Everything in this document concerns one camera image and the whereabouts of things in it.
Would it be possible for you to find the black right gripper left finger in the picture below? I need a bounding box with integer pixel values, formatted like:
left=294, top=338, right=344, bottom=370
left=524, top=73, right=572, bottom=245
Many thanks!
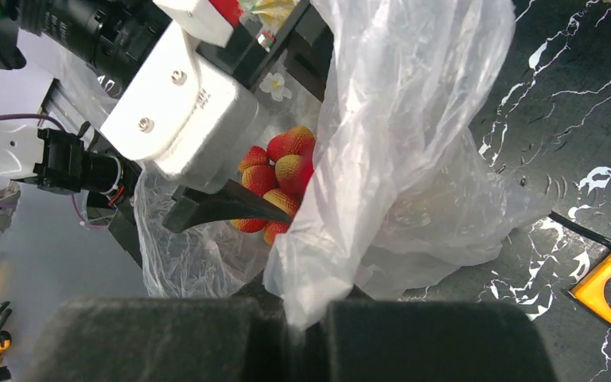
left=23, top=298, right=285, bottom=381

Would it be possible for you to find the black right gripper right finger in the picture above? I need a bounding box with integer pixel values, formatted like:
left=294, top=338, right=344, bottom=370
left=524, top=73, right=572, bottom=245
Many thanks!
left=305, top=299, right=558, bottom=381

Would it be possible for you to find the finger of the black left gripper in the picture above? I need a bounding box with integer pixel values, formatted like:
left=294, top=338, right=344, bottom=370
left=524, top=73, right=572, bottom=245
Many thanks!
left=162, top=180, right=292, bottom=233

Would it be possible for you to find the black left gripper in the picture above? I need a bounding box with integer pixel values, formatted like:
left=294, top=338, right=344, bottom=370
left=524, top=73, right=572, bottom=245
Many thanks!
left=197, top=1, right=333, bottom=101

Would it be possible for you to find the red lychee bunch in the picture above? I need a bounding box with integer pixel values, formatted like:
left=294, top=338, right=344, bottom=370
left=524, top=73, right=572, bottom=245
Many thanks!
left=238, top=126, right=316, bottom=218

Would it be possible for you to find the clear plastic bag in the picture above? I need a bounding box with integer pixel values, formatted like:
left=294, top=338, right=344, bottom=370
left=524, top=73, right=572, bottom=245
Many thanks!
left=136, top=1, right=551, bottom=329

